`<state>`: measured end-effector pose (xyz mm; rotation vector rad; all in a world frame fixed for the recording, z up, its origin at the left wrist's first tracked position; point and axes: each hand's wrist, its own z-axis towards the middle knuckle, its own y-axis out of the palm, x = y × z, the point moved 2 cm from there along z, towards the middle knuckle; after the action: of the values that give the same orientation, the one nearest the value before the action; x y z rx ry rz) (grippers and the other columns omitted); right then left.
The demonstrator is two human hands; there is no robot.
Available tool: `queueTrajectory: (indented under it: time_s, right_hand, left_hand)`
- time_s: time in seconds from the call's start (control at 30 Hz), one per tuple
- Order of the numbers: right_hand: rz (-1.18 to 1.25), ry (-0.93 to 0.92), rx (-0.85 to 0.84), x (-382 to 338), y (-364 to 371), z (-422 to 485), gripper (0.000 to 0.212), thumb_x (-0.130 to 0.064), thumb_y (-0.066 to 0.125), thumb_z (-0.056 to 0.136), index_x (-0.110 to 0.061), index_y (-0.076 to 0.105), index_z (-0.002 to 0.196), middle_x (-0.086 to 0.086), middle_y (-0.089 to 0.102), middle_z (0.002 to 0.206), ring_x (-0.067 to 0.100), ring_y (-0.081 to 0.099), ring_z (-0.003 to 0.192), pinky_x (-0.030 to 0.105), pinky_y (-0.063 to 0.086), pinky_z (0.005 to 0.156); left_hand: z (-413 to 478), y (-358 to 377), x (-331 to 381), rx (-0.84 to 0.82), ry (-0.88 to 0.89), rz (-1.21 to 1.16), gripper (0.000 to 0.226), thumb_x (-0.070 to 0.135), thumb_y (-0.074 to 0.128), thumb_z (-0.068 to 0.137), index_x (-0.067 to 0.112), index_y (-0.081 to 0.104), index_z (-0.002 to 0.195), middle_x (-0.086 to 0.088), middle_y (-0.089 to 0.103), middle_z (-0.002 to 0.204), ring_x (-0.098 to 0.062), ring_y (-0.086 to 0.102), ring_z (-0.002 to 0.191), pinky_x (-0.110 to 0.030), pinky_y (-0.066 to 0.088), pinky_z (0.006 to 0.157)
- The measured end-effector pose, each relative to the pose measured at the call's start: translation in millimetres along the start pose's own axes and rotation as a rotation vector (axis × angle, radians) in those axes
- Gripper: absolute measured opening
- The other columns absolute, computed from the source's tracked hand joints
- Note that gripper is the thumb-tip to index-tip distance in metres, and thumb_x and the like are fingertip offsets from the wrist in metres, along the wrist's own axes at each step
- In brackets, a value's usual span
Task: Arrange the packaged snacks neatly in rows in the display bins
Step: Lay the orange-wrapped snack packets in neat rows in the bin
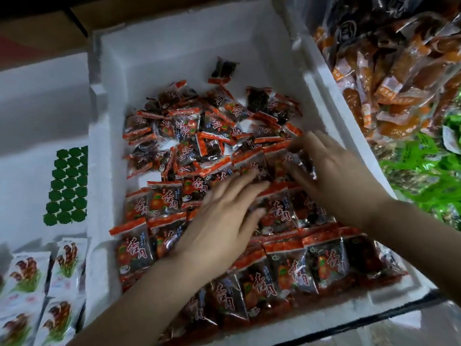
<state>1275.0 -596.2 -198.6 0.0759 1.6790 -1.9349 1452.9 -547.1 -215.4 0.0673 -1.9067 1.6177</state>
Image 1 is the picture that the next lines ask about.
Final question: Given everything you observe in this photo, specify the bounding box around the person's right hand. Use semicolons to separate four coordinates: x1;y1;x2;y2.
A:
290;130;399;229

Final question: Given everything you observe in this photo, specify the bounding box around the person's left hand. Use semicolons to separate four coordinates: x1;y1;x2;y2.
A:
171;168;271;282

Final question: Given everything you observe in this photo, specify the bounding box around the pile of green packets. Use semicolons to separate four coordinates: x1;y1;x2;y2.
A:
378;111;461;231

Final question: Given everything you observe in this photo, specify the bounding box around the pile of dark red packets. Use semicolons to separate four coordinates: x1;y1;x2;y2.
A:
108;57;410;342

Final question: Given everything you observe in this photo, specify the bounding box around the pile of brown packets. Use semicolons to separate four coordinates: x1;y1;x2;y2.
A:
311;0;461;141

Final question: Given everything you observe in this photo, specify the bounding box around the pile of white printed packets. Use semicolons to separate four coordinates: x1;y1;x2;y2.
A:
0;237;89;346

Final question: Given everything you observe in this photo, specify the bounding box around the green leaf-pattern sheet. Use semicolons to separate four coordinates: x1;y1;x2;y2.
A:
42;145;89;227

